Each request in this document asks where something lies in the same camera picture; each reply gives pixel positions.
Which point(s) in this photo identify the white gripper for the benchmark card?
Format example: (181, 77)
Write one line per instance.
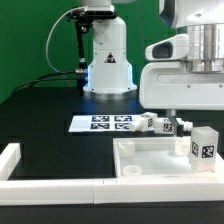
(172, 81)

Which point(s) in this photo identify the white square table top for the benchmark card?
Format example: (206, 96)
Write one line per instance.
(161, 156)

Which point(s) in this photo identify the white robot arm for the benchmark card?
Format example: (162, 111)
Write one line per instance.
(110, 74)

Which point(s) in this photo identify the paper sheet with tags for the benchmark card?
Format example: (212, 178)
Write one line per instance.
(100, 123)

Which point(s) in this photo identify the white U-shaped fence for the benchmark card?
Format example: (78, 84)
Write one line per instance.
(203, 186)

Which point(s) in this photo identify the black camera on pole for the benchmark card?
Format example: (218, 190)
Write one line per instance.
(83, 19)

